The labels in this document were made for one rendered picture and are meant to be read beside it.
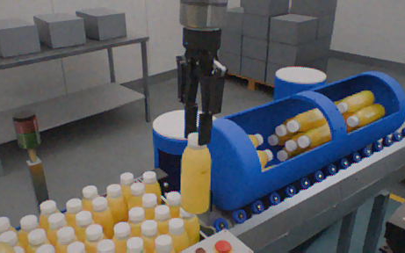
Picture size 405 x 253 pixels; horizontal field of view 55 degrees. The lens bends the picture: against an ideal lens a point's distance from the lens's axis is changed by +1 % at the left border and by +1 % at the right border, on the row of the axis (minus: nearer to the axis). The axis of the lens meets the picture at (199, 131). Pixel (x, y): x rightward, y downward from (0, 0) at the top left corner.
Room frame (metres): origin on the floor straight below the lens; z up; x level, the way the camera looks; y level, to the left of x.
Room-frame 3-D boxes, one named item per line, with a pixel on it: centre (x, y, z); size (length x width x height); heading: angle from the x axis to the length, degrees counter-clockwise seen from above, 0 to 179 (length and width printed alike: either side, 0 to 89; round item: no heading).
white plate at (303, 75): (2.13, -0.58, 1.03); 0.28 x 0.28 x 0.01
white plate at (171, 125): (1.47, 0.06, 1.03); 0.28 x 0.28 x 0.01
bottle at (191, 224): (0.84, 0.03, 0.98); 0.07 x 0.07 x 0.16
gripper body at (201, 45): (0.75, 0.00, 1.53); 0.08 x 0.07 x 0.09; 41
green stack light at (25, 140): (1.05, 0.52, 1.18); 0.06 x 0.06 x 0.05
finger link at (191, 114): (0.75, 0.02, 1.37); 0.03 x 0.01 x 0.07; 131
